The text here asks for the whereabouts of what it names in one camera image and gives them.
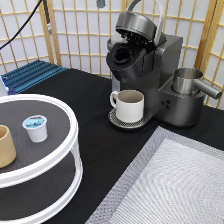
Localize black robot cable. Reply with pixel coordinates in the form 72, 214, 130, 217
0, 0, 54, 51

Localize wooden shoji screen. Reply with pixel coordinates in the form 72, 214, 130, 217
0, 0, 224, 110

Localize grey woven placemat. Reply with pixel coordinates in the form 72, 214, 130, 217
85, 127, 224, 224

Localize white two-tier round shelf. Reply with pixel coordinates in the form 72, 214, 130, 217
0, 94, 83, 224

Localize blue ribbed metal block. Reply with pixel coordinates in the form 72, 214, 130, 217
2, 60, 66, 95

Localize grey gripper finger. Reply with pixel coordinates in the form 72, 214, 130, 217
96, 0, 105, 8

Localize grey pod coffee machine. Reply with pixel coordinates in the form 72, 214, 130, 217
106, 0, 204, 130

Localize white ceramic mug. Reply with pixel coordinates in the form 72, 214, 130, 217
110, 90, 144, 123

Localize white coffee pod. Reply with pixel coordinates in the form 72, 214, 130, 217
22, 115, 48, 143

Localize tan wooden cup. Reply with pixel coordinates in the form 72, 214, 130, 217
0, 125, 16, 168

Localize steel milk frother jug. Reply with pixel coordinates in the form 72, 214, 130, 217
172, 68, 222, 99

